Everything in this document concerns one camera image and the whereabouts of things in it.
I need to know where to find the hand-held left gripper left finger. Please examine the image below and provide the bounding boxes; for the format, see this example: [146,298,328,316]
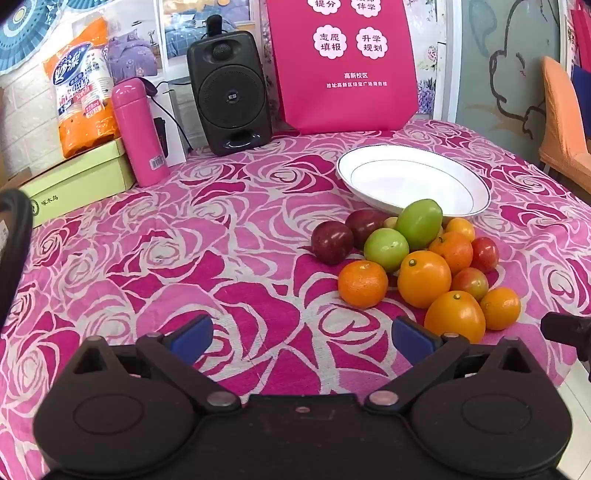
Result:
[69,315,242,412]

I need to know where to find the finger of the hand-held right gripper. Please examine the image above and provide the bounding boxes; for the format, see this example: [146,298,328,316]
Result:
[540,311,591,365]

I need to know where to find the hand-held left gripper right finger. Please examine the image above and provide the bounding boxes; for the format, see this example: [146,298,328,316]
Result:
[365,316,532,412]

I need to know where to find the large orange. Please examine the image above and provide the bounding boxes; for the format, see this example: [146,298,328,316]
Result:
[397,250,452,309]
[424,290,487,345]

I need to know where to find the medium orange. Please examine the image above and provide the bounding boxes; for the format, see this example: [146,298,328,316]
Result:
[479,287,522,331]

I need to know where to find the smooth tangerine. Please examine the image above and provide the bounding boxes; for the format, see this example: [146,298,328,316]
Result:
[337,260,389,309]

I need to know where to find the greenish red tomato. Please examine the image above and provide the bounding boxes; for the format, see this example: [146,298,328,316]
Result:
[451,267,489,302]

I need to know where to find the green apple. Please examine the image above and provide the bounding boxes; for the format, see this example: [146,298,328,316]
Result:
[363,228,410,273]
[396,198,444,253]

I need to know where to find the speckled tangerine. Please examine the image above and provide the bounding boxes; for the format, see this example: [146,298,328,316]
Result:
[429,232,474,276]

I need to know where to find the small orange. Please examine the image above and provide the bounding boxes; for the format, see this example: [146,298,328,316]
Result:
[444,217,476,243]

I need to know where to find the dark purple plum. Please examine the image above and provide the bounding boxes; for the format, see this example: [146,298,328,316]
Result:
[345,209,389,250]
[311,221,354,265]

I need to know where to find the white plate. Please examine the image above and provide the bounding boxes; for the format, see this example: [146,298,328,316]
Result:
[336,145,491,220]

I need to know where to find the pink rose printed tablecloth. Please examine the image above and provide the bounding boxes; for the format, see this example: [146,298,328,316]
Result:
[0,117,591,480]

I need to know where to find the light green box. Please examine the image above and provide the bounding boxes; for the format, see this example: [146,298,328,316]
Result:
[20,137,140,228]

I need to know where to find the orange covered chair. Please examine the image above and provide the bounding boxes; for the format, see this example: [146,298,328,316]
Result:
[537,55,591,204]

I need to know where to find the black power adapter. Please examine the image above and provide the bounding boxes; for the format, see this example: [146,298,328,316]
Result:
[153,117,170,158]

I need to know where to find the white box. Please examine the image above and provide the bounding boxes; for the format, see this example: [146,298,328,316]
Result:
[150,78,195,168]

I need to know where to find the pink thermos bottle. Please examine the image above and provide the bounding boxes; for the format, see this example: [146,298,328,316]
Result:
[110,77,171,188]

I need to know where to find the cartoon glass door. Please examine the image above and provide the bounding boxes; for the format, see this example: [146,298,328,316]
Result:
[455,0,573,179]

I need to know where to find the black speaker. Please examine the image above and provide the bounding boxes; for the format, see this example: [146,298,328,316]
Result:
[187,31,273,157]

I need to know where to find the blue hanging bag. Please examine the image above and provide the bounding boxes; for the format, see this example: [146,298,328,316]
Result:
[571,65,591,104]

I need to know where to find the magenta tote bag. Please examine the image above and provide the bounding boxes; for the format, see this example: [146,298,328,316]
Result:
[265,0,419,136]

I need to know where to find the orange paper cup packet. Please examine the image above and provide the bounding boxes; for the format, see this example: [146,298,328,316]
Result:
[43,18,122,158]

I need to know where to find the purple bedding poster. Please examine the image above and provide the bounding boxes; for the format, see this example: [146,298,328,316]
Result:
[105,34,163,86]

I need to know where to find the pink hanging bag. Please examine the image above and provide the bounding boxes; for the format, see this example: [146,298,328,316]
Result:
[570,0,591,70]

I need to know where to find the blue bedding poster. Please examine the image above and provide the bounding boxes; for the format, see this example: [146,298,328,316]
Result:
[159,0,253,59]

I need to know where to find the blue patterned paper fan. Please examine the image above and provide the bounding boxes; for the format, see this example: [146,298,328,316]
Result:
[0,0,62,75]
[60,0,119,11]

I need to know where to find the thick black cable loop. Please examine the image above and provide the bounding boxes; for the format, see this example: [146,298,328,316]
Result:
[0,189,33,325]

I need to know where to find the thin black cable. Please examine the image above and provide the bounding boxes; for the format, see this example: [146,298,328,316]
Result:
[139,76,191,154]

